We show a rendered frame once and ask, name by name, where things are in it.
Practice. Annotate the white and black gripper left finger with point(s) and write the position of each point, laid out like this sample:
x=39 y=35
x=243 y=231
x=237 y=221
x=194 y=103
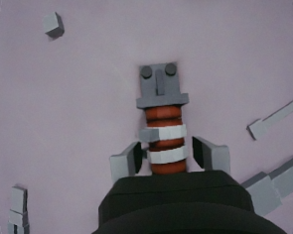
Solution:
x=127 y=163

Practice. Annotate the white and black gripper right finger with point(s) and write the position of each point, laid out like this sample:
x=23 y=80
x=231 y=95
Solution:
x=210 y=156

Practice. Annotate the white band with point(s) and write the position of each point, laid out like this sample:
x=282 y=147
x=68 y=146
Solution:
x=162 y=133
x=164 y=157

